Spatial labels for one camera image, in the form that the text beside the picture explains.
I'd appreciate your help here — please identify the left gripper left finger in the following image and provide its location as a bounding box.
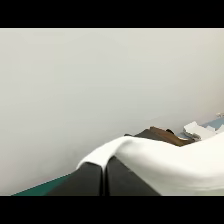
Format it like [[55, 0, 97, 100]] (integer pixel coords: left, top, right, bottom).
[[45, 162, 105, 197]]

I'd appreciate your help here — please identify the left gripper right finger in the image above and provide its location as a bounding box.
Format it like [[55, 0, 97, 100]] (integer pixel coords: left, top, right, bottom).
[[104, 155, 162, 197]]

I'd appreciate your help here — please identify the white garment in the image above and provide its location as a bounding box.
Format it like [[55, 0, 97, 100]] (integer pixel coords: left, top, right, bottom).
[[182, 121, 218, 141], [76, 132, 224, 197]]

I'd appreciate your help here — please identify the brown garment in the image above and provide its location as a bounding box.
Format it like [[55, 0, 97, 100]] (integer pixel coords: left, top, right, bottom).
[[124, 126, 196, 148]]

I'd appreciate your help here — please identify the white folded garment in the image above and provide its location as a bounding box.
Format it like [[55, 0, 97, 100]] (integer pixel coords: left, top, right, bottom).
[[182, 121, 218, 141]]

